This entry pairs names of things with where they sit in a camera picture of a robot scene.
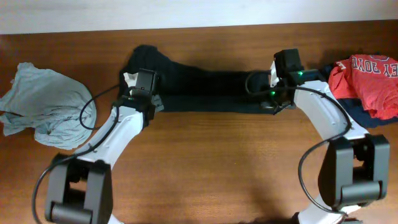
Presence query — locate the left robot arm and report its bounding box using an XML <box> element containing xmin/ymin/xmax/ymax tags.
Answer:
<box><xmin>44</xmin><ymin>69</ymin><xmax>159</xmax><ymax>224</ymax></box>

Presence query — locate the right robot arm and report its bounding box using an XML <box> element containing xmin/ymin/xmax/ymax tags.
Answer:
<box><xmin>263</xmin><ymin>49</ymin><xmax>390</xmax><ymax>224</ymax></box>

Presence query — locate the navy blue garment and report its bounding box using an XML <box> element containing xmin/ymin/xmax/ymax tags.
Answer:
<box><xmin>320</xmin><ymin>52</ymin><xmax>398</xmax><ymax>131</ymax></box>

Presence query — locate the black t-shirt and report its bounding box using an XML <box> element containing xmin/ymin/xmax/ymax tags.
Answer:
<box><xmin>119</xmin><ymin>45</ymin><xmax>274</xmax><ymax>114</ymax></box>

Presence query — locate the red printed t-shirt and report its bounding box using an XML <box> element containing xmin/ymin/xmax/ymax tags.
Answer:
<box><xmin>328</xmin><ymin>54</ymin><xmax>398</xmax><ymax>121</ymax></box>

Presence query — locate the grey t-shirt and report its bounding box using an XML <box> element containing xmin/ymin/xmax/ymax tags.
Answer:
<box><xmin>1</xmin><ymin>62</ymin><xmax>96</xmax><ymax>150</ymax></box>

